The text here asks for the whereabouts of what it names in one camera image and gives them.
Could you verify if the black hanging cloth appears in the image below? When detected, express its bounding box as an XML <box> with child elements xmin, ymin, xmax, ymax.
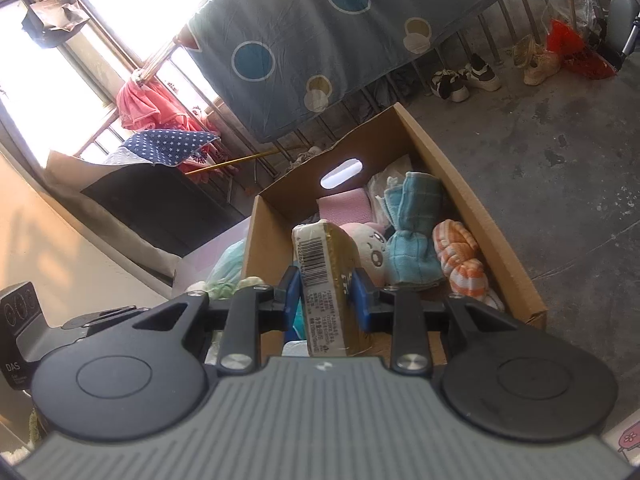
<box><xmin>21</xmin><ymin>0</ymin><xmax>91</xmax><ymax>50</ymax></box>

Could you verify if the pink hanging cloth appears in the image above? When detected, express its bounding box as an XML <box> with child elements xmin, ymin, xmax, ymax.
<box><xmin>116</xmin><ymin>80</ymin><xmax>221</xmax><ymax>134</ymax></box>

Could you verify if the small white plastic bag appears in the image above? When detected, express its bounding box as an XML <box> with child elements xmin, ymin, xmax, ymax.
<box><xmin>367</xmin><ymin>155</ymin><xmax>416</xmax><ymax>211</ymax></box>

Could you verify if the grey scooter panel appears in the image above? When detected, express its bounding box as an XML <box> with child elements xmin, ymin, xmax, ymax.
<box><xmin>602</xmin><ymin>0</ymin><xmax>640</xmax><ymax>56</ymax></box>

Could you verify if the blue bedsheet with circles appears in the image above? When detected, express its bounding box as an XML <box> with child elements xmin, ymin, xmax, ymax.
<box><xmin>182</xmin><ymin>0</ymin><xmax>516</xmax><ymax>144</ymax></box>

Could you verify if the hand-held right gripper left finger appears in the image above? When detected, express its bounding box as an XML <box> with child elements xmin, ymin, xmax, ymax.
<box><xmin>132</xmin><ymin>265</ymin><xmax>302</xmax><ymax>375</ymax></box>

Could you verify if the pink mesh sponge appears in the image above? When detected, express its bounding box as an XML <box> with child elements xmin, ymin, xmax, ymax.
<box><xmin>316</xmin><ymin>187</ymin><xmax>374</xmax><ymax>226</ymax></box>

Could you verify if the blue star-patterned cloth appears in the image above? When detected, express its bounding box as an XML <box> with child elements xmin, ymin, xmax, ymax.
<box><xmin>102</xmin><ymin>129</ymin><xmax>221</xmax><ymax>167</ymax></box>

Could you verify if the brown tissue pack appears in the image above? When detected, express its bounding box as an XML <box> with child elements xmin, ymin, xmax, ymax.
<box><xmin>291</xmin><ymin>219</ymin><xmax>374</xmax><ymax>359</ymax></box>

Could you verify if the black upright panel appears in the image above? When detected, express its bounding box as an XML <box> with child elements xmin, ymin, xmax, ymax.
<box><xmin>80</xmin><ymin>162</ymin><xmax>251</xmax><ymax>256</ymax></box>

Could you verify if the orange striped towel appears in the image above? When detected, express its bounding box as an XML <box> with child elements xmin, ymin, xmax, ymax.
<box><xmin>432</xmin><ymin>219</ymin><xmax>506</xmax><ymax>311</ymax></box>

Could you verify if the blue towel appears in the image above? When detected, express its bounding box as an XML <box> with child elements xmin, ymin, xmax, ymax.
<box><xmin>382</xmin><ymin>171</ymin><xmax>446</xmax><ymax>291</ymax></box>

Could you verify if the black and white sneaker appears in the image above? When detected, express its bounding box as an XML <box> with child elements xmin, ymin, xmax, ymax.
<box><xmin>430</xmin><ymin>69</ymin><xmax>471</xmax><ymax>103</ymax></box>
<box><xmin>462</xmin><ymin>53</ymin><xmax>502</xmax><ymax>92</ymax></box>

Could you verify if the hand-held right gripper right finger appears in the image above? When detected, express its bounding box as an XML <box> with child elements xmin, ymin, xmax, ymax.
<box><xmin>351</xmin><ymin>267</ymin><xmax>525</xmax><ymax>375</ymax></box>

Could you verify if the red plastic bag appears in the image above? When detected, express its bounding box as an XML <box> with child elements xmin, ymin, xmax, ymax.
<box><xmin>546</xmin><ymin>19</ymin><xmax>617</xmax><ymax>80</ymax></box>

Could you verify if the cardboard box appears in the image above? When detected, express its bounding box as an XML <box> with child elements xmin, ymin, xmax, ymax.
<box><xmin>246</xmin><ymin>102</ymin><xmax>547</xmax><ymax>362</ymax></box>

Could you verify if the yellow broom stick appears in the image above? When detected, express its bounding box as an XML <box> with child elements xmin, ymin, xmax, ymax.
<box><xmin>185</xmin><ymin>149</ymin><xmax>284</xmax><ymax>176</ymax></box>

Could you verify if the large white plastic bag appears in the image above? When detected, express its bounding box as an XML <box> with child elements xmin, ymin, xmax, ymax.
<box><xmin>204</xmin><ymin>240</ymin><xmax>247</xmax><ymax>287</ymax></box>

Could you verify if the pink plush toy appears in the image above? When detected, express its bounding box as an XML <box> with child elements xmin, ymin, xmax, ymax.
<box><xmin>342</xmin><ymin>220</ymin><xmax>391</xmax><ymax>274</ymax></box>

